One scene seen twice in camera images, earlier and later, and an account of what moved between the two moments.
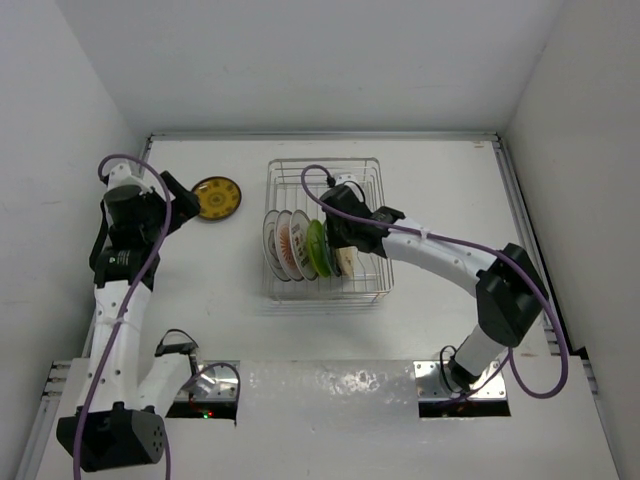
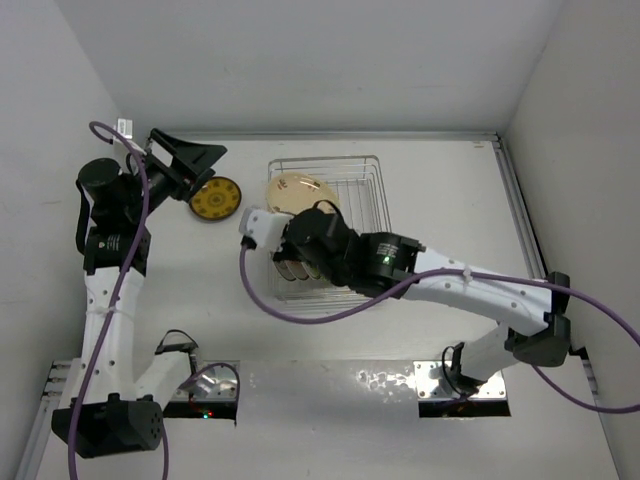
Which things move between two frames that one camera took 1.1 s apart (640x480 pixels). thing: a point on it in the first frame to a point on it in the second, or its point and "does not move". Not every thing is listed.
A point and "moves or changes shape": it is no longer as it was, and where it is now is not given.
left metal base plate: (215, 380) does not move
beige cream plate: (346, 258) moves or changes shape
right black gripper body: (339, 233) to (288, 251)
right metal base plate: (437, 381) does not move
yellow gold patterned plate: (219, 197) does not move
